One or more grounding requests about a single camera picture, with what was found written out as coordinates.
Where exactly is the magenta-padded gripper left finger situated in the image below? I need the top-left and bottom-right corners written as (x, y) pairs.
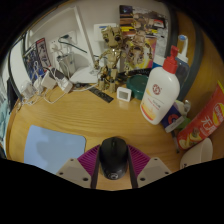
top-left (55, 143), bottom-right (102, 190)

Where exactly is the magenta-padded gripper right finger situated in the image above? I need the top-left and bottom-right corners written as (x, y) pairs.
top-left (127, 143), bottom-right (173, 190)

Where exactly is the black computer mouse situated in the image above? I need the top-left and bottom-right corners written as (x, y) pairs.
top-left (98, 136), bottom-right (129, 181)

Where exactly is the light blue mouse pad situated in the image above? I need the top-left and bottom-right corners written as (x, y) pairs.
top-left (23, 124), bottom-right (87, 175)

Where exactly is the white mug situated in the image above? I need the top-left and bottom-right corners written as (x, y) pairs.
top-left (179, 137), bottom-right (214, 170)

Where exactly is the small blue box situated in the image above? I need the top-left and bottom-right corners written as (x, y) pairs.
top-left (160, 103), bottom-right (186, 134)

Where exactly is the red yellow-lidded chip can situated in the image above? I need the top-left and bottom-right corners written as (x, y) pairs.
top-left (176, 79), bottom-right (224, 151)

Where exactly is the white red-pump lotion bottle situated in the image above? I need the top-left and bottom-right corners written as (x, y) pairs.
top-left (139, 44), bottom-right (181, 126)

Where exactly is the flat black bar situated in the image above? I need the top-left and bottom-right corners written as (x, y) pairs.
top-left (88, 85), bottom-right (115, 104)

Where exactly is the small white square clock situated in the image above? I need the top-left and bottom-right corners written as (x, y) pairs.
top-left (116, 86), bottom-right (132, 102)

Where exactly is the dark green round container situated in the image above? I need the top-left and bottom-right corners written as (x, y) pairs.
top-left (125, 73), bottom-right (149, 100)

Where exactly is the white power strip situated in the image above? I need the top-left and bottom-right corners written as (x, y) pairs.
top-left (57, 77), bottom-right (74, 94)

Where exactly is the white charger block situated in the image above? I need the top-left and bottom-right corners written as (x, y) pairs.
top-left (33, 75), bottom-right (46, 94)
top-left (40, 68), bottom-right (58, 90)

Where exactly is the clear glass jar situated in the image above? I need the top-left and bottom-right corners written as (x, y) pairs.
top-left (20, 80), bottom-right (36, 99)

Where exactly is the white desk lamp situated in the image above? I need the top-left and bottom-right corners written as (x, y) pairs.
top-left (69, 6), bottom-right (101, 84)

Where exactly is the black hanging bag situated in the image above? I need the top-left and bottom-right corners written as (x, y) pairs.
top-left (5, 78), bottom-right (19, 113)

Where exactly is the clear blue nozzle bottle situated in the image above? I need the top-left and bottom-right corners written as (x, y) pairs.
top-left (174, 34), bottom-right (191, 101)

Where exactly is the blue model kit box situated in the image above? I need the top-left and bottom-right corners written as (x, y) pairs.
top-left (22, 37), bottom-right (53, 83)

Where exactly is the brown tree figure toy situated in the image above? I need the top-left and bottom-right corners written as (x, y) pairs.
top-left (94, 25), bottom-right (126, 94)

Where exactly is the colourful printed toy box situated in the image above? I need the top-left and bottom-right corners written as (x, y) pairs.
top-left (118, 4), bottom-right (169, 71)

